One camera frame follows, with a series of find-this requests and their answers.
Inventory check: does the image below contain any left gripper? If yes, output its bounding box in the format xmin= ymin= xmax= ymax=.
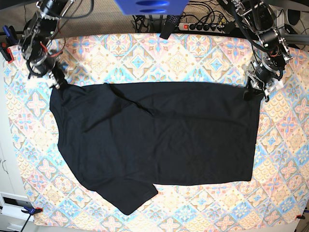
xmin=243 ymin=60 xmax=283 ymax=102

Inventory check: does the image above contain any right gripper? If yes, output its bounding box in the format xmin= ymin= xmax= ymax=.
xmin=26 ymin=54 xmax=68 ymax=90

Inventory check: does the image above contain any black T-shirt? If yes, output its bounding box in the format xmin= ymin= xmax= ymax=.
xmin=50 ymin=82 xmax=263 ymax=215

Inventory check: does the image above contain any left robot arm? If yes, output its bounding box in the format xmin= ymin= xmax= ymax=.
xmin=229 ymin=0 xmax=292 ymax=102

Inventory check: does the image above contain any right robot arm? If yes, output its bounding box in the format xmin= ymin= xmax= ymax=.
xmin=18 ymin=0 xmax=74 ymax=89

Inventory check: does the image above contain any blue clamp top left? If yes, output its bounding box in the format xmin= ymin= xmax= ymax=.
xmin=0 ymin=25 xmax=14 ymax=64

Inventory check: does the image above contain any blue clamp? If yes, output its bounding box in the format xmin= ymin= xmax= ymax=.
xmin=21 ymin=206 xmax=43 ymax=232
xmin=0 ymin=25 xmax=14 ymax=64

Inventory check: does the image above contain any white power strip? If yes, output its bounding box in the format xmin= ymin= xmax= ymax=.
xmin=178 ymin=23 xmax=223 ymax=33

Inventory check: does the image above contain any blue box overhead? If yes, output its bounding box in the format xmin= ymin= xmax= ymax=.
xmin=115 ymin=0 xmax=189 ymax=15

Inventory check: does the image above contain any patterned tablecloth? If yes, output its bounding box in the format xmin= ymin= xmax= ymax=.
xmin=0 ymin=34 xmax=309 ymax=232

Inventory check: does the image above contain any white cabinet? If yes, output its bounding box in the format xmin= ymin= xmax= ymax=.
xmin=0 ymin=60 xmax=37 ymax=232

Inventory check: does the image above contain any blue clamp bottom left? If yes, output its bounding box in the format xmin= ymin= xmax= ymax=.
xmin=21 ymin=206 xmax=43 ymax=232

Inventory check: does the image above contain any orange clamp bottom right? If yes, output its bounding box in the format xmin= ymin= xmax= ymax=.
xmin=296 ymin=215 xmax=305 ymax=219

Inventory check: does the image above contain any black mesh strap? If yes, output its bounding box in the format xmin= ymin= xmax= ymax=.
xmin=159 ymin=14 xmax=181 ymax=39

